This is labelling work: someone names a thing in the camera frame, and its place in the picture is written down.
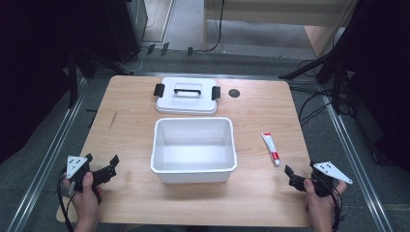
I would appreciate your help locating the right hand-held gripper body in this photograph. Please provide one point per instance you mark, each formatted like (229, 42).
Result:
(324, 179)

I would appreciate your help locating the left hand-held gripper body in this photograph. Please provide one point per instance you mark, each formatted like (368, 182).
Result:
(75, 167)

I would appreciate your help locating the red and white tube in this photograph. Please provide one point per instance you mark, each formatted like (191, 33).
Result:
(271, 148)

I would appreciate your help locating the white plastic storage box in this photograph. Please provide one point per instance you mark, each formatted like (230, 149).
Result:
(193, 150)

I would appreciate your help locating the person's right hand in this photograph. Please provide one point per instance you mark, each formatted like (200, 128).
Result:
(319, 203)

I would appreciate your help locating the person's left hand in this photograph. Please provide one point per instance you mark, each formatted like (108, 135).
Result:
(86, 199)

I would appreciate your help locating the black metal stand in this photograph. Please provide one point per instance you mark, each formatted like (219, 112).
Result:
(73, 77)

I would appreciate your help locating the dark curtain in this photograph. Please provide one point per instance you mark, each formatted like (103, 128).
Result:
(32, 71)
(383, 80)

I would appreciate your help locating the black round table grommet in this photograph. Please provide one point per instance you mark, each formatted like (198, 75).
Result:
(234, 93)

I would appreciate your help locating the black tripod stand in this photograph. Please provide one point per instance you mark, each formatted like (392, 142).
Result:
(325, 61)

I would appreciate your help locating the black floor marker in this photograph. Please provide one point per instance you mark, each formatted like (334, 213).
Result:
(164, 49)
(190, 51)

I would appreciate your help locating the black cabinet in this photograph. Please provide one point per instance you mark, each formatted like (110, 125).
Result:
(127, 29)

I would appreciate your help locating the light wooden furniture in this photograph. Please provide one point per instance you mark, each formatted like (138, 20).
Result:
(274, 13)

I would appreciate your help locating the metal floor rail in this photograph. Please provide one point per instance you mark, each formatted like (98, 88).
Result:
(353, 161)
(48, 158)

